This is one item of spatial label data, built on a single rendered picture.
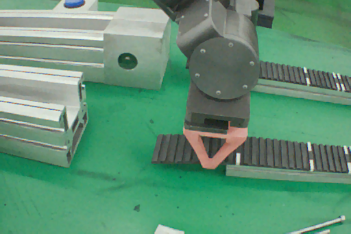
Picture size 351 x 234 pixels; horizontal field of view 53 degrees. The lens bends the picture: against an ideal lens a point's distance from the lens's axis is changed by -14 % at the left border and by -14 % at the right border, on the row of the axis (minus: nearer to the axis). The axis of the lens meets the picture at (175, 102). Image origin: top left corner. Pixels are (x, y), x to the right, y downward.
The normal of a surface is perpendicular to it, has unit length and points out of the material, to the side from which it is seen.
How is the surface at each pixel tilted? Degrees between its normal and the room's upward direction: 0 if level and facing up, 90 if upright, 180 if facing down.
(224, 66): 89
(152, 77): 90
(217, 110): 2
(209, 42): 89
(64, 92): 90
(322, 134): 0
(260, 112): 0
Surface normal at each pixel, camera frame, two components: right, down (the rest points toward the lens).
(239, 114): 0.06, -0.80
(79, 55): -0.13, 0.60
